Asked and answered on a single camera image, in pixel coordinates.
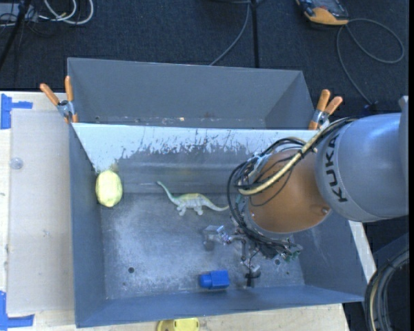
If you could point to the green toy dinosaur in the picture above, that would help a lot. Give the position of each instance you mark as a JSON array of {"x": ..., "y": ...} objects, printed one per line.
[{"x": 191, "y": 202}]

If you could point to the black cylinder on white bracket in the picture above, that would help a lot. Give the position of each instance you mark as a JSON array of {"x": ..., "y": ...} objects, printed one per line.
[{"x": 250, "y": 278}]

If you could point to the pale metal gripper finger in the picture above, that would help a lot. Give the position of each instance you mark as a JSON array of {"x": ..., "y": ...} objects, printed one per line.
[
  {"x": 214, "y": 229},
  {"x": 209, "y": 243}
]

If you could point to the blue plastic block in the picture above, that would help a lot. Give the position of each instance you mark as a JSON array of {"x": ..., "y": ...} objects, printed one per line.
[{"x": 214, "y": 279}]

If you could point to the small clear round bump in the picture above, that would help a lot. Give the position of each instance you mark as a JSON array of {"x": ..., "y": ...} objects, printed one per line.
[{"x": 16, "y": 163}]

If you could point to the yellow-green toy lemon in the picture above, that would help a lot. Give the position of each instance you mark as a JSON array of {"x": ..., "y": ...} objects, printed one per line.
[{"x": 108, "y": 188}]

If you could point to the pale wood flat board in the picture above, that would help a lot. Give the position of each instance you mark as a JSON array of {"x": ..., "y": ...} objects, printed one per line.
[{"x": 38, "y": 219}]

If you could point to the grey metal bin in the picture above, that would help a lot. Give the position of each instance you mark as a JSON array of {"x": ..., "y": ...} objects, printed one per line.
[{"x": 152, "y": 247}]

